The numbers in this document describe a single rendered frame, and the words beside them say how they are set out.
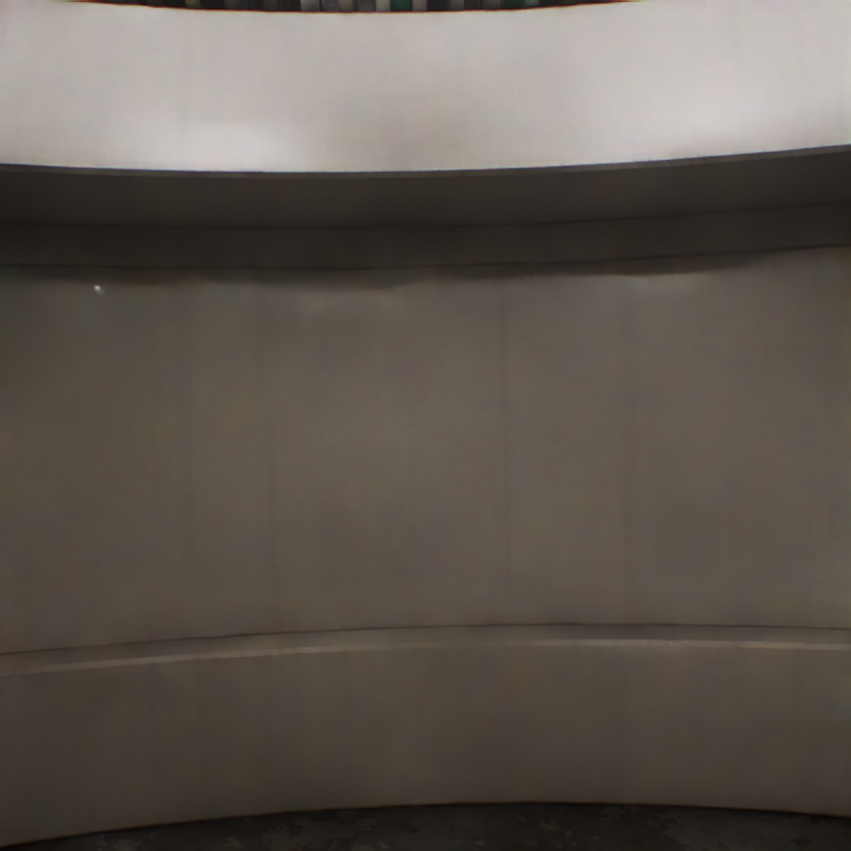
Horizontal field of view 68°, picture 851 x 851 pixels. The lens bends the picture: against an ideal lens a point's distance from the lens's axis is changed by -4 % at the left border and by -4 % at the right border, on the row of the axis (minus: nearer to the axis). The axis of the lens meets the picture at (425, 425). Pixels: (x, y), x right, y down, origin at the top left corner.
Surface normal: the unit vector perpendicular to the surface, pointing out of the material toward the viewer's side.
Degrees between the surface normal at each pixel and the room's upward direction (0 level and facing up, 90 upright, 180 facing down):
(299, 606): 90
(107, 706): 90
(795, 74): 90
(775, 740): 90
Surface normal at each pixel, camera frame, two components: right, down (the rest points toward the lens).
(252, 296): 0.16, -0.01
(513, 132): -0.05, 0.00
